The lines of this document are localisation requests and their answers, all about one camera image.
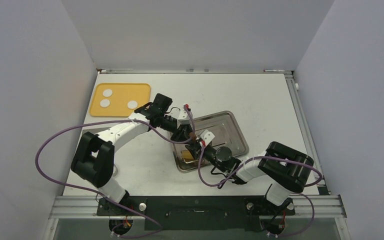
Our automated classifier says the yellow plastic tray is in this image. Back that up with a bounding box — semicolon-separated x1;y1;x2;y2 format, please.
89;83;151;118

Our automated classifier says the wooden rolling pin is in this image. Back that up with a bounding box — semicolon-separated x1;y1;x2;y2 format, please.
180;132;198;164

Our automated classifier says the purple cable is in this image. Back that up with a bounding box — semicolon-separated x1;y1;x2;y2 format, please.
197;142;325;239
34;104;196;239

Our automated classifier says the white dough disc upper left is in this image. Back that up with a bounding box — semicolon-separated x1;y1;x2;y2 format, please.
102;89;113;98

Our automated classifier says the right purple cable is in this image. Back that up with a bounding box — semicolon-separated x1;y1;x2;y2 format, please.
197;142;325;239

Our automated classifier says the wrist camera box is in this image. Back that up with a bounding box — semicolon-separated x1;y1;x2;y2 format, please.
177;109;193;127
198;129;215;146

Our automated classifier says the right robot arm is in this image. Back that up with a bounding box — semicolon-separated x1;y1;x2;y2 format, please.
185;141;321;214

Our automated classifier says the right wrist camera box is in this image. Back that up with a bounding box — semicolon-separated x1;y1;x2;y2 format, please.
198;129;215;146

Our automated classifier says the white dough disc right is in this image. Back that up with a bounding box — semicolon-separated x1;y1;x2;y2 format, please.
127;100;138;110

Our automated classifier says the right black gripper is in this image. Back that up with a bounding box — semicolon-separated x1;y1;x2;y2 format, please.
188;139;228;173

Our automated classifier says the aluminium frame rail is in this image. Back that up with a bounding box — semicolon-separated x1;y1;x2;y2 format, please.
284;70;329;194

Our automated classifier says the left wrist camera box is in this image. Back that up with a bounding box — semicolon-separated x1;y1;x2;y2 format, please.
177;109;193;127

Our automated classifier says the scraper with red handle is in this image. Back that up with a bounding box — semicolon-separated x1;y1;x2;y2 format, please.
79;130;87;141

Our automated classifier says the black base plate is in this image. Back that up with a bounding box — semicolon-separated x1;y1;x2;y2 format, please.
96;195;296;231

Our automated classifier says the white dough disc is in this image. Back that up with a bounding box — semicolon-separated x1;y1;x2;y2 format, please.
99;99;111;108
127;100;138;110
102;89;113;98

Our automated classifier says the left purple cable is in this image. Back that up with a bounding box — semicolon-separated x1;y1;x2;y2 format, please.
34;104;196;239

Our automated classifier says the stainless steel tray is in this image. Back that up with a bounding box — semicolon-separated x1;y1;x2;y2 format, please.
171;110;249;173

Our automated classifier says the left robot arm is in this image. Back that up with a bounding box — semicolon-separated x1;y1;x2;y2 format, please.
70;93;195;215

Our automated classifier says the white dough disc lower left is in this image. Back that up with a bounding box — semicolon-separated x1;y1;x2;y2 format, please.
99;99;111;108

